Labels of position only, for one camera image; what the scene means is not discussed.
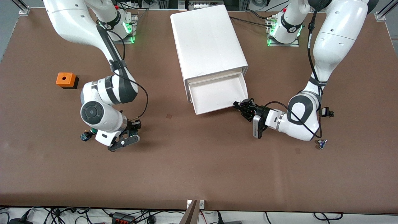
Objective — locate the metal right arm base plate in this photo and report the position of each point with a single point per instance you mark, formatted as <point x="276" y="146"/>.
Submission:
<point x="133" y="34"/>

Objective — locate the black power strip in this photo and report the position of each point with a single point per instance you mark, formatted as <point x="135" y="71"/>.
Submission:
<point x="122" y="218"/>

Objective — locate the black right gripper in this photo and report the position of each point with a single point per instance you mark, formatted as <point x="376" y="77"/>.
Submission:
<point x="131" y="126"/>

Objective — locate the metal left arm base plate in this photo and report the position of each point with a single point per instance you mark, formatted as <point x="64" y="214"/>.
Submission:
<point x="283" y="45"/>

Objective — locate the green push button switch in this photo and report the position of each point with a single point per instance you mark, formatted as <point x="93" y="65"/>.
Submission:
<point x="84" y="136"/>

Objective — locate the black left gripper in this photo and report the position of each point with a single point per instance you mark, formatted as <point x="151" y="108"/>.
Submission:
<point x="260" y="111"/>

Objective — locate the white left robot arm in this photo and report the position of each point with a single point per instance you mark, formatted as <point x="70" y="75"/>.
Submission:
<point x="339" y="31"/>

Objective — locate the small blue electronic component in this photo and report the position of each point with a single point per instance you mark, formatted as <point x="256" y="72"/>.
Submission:
<point x="321" y="144"/>

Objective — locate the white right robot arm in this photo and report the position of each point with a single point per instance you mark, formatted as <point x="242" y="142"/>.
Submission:
<point x="102" y="118"/>

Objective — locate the black switch with white face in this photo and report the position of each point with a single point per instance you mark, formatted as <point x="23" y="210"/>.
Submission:
<point x="327" y="112"/>

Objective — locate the brown camera post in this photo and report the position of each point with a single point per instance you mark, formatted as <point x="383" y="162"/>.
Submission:
<point x="190" y="214"/>

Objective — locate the white table edge bracket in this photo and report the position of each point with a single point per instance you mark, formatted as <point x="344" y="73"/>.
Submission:
<point x="202" y="204"/>

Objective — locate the white drawer cabinet housing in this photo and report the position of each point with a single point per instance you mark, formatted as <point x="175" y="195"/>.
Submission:
<point x="205" y="40"/>

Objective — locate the orange box with hole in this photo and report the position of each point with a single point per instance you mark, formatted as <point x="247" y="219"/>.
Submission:
<point x="70" y="81"/>

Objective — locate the white plastic drawer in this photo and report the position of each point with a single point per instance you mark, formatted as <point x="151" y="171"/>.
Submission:
<point x="217" y="96"/>

